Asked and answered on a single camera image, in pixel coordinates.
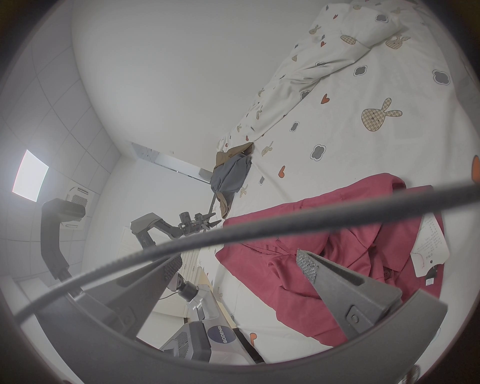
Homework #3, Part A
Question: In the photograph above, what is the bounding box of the bed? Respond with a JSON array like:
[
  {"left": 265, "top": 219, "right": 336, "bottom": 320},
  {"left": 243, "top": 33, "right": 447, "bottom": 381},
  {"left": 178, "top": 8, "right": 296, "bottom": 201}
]
[{"left": 195, "top": 0, "right": 480, "bottom": 364}]

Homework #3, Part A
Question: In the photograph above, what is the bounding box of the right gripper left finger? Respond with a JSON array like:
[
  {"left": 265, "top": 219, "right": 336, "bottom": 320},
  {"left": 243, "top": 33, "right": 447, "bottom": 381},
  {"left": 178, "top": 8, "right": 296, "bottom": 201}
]
[{"left": 73, "top": 255, "right": 184, "bottom": 341}]

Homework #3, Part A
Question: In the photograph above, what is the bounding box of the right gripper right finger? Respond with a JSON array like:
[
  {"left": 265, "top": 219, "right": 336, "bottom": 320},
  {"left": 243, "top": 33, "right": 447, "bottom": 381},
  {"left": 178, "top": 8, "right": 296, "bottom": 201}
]
[{"left": 296, "top": 249, "right": 404, "bottom": 342}]

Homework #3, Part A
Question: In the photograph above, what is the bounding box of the square ceiling light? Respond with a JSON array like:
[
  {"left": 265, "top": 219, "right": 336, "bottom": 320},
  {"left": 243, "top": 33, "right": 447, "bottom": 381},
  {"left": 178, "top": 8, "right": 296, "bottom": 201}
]
[{"left": 12, "top": 149, "right": 50, "bottom": 203}]

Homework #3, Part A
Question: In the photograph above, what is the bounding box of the red shirt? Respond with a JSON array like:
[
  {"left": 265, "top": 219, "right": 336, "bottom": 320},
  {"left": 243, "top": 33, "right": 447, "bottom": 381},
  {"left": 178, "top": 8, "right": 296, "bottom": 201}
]
[{"left": 215, "top": 173, "right": 451, "bottom": 346}]

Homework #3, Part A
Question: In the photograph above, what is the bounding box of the black cable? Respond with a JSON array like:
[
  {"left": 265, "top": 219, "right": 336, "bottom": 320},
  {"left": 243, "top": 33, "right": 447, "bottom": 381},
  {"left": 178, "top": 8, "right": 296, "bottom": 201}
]
[{"left": 15, "top": 178, "right": 480, "bottom": 321}]

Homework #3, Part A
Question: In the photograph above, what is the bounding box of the grey garment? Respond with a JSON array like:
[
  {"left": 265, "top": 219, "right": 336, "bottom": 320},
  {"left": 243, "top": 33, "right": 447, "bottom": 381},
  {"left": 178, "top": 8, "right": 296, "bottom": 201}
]
[{"left": 210, "top": 154, "right": 253, "bottom": 196}]

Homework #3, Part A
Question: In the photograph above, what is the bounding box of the white printed quilt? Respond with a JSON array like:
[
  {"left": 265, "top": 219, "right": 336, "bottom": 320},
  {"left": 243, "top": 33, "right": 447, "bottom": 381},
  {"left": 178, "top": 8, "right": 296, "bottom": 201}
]
[{"left": 219, "top": 0, "right": 407, "bottom": 151}]

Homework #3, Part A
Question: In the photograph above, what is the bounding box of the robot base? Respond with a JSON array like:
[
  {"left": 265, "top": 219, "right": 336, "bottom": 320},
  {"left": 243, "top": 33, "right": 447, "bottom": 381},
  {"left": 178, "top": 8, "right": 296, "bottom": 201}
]
[{"left": 159, "top": 277, "right": 265, "bottom": 366}]

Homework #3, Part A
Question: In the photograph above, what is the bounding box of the white ceiling air conditioner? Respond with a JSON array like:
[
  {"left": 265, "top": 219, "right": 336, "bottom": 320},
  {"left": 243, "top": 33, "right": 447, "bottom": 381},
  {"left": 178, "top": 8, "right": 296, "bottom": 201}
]
[{"left": 64, "top": 184, "right": 94, "bottom": 229}]

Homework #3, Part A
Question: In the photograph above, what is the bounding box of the brown garment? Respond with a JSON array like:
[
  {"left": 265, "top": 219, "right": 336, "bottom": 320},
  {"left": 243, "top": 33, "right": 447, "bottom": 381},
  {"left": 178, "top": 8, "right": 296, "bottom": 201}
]
[{"left": 214, "top": 142, "right": 256, "bottom": 219}]

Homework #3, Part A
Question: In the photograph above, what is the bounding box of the cream cabinet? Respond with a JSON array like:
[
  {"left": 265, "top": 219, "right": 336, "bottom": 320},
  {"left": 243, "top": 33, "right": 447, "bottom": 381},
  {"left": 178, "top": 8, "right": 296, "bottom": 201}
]
[{"left": 120, "top": 225, "right": 212, "bottom": 319}]

